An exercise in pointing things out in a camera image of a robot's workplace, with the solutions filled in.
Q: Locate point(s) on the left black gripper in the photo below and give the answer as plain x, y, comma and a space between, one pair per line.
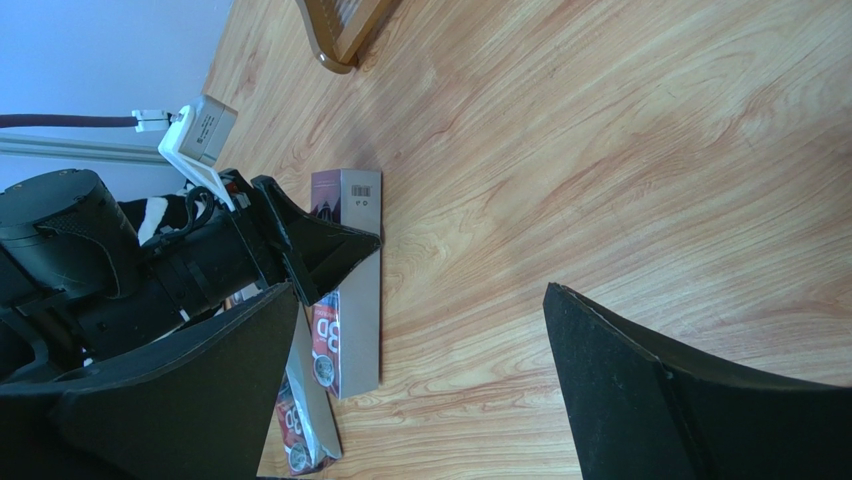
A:
193, 253

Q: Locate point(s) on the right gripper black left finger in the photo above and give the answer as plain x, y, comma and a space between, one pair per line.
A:
194, 405

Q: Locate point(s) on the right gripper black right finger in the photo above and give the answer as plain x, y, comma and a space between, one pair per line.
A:
642, 405

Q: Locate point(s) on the red 3d toothpaste box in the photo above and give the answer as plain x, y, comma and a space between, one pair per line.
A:
346, 323
308, 429

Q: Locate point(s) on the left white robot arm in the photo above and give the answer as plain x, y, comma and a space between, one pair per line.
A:
79, 287

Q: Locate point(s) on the orange wooden shelf rack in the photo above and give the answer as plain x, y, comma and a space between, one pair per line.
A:
337, 30

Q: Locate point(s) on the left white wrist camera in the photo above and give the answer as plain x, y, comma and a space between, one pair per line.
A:
194, 141

